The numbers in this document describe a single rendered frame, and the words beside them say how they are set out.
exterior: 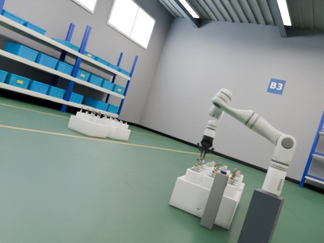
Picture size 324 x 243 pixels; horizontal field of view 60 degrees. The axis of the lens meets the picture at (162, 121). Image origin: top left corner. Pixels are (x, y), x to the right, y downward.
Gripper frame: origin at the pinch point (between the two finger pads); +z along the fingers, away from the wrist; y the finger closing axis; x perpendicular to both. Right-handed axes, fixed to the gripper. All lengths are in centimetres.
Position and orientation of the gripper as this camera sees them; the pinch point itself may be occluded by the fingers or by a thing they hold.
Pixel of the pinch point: (202, 155)
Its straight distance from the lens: 198.1
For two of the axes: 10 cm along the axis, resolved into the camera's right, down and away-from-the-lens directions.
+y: 9.4, 3.0, -1.8
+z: -3.0, 9.5, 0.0
